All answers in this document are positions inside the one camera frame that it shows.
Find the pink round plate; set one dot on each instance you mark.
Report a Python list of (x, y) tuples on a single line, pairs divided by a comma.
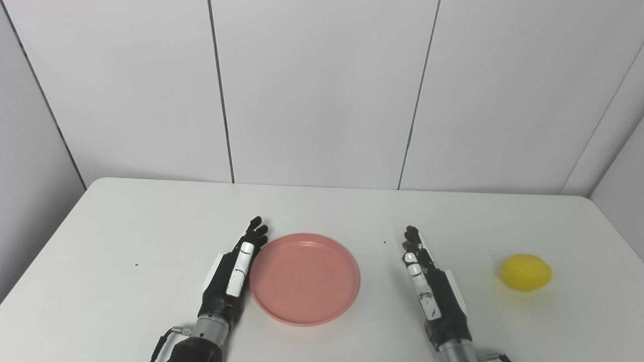
[(304, 279)]

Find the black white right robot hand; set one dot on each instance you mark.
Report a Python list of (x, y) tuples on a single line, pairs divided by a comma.
[(445, 306)]

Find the yellow lemon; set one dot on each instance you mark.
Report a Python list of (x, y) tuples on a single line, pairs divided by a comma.
[(526, 272)]

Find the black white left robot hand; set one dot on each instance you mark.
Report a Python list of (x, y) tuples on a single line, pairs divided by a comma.
[(221, 289)]

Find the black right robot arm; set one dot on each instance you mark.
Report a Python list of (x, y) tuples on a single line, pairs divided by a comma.
[(458, 352)]

